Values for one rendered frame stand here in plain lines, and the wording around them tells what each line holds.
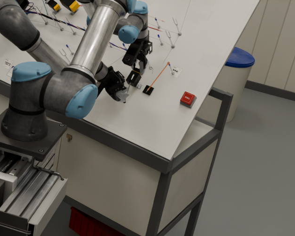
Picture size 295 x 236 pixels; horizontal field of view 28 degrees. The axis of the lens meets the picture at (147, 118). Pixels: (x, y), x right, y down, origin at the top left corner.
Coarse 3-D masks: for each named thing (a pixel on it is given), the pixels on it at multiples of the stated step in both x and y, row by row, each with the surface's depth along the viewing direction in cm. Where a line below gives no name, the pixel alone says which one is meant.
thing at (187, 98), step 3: (186, 93) 259; (189, 93) 259; (183, 96) 259; (186, 96) 258; (189, 96) 258; (192, 96) 258; (180, 99) 259; (183, 99) 258; (186, 99) 258; (189, 99) 258; (192, 99) 258; (183, 102) 258; (186, 102) 257; (189, 102) 257
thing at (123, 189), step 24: (72, 144) 282; (96, 144) 275; (72, 168) 287; (96, 168) 279; (120, 168) 272; (144, 168) 264; (72, 192) 292; (96, 192) 284; (120, 192) 276; (144, 192) 269; (120, 216) 281; (144, 216) 273
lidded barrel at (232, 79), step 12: (228, 60) 474; (240, 60) 480; (252, 60) 486; (228, 72) 475; (240, 72) 477; (216, 84) 482; (228, 84) 481; (240, 84) 485; (240, 96) 499; (204, 108) 496; (216, 108) 492; (216, 120) 498; (228, 120) 503
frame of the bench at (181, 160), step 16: (208, 144) 293; (176, 160) 267; (160, 176) 261; (208, 176) 317; (160, 192) 264; (80, 208) 292; (160, 208) 267; (192, 208) 327; (112, 224) 285; (192, 224) 330
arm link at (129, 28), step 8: (128, 16) 240; (136, 16) 238; (120, 24) 235; (128, 24) 234; (136, 24) 236; (120, 32) 234; (128, 32) 232; (136, 32) 235; (120, 40) 237; (128, 40) 235
